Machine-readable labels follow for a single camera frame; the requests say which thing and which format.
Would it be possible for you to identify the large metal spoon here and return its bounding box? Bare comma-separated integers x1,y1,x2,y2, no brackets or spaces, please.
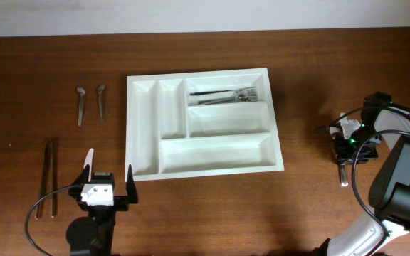
329,124,349,188

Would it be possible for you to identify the small metal spoon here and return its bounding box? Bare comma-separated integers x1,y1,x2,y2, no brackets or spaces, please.
96,84,106,121
76,87,86,127

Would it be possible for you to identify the white cutlery tray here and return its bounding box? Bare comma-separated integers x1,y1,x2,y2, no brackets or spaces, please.
125,68,285,181

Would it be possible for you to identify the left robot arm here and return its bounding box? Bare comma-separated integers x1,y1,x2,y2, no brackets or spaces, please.
66,164,138,255

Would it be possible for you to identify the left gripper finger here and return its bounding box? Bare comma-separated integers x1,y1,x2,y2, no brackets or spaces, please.
125,164,138,204
73,164,90,186

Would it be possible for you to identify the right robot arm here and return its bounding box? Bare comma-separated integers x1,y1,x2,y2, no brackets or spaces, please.
312,92,410,256

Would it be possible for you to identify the small metal spoon right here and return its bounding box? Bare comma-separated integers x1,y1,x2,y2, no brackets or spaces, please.
96,84,106,121

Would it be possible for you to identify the small metal spoon left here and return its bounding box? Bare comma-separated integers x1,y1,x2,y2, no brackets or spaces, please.
76,87,86,127

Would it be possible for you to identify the metal fork dark handle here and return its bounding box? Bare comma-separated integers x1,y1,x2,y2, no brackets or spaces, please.
189,87,256,96

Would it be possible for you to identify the pink plastic knife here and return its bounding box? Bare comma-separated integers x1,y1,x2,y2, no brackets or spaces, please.
83,148,94,182

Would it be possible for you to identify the dark chopstick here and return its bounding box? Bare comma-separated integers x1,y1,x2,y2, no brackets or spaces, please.
36,139,51,220
50,138,58,218

